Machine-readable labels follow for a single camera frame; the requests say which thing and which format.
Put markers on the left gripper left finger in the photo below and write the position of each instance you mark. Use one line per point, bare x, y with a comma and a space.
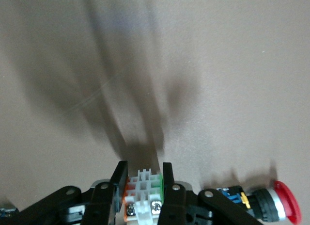
99, 203

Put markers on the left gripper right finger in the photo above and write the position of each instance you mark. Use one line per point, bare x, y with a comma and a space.
179, 203

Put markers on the green push button white body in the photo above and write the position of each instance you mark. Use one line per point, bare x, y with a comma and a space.
144, 193

